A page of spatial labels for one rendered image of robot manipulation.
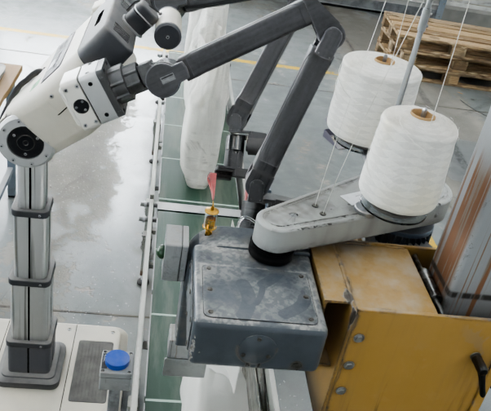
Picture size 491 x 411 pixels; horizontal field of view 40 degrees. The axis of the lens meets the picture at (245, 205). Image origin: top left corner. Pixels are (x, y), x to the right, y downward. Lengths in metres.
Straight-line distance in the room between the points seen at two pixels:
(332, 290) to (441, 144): 0.34
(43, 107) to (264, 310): 0.86
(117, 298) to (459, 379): 2.10
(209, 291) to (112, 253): 2.35
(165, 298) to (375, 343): 1.48
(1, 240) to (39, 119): 1.83
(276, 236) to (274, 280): 0.08
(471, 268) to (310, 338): 0.35
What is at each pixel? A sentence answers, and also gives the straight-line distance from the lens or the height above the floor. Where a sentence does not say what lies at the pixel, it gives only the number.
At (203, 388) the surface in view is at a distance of 1.84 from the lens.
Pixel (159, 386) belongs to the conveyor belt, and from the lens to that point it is 2.34.
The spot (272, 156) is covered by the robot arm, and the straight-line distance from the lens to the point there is 1.58.
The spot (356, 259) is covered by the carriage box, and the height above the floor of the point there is 1.33.
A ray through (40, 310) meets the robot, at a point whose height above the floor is 0.58.
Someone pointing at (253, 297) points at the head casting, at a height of 1.34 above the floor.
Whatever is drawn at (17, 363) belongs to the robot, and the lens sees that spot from 2.47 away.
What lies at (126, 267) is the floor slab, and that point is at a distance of 3.44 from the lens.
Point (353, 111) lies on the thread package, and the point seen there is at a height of 1.60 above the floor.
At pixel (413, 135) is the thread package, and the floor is 1.67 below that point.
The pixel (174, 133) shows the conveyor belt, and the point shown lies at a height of 0.38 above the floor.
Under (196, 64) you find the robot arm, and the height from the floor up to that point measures 1.57.
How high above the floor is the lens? 2.09
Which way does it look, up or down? 31 degrees down
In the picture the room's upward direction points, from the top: 11 degrees clockwise
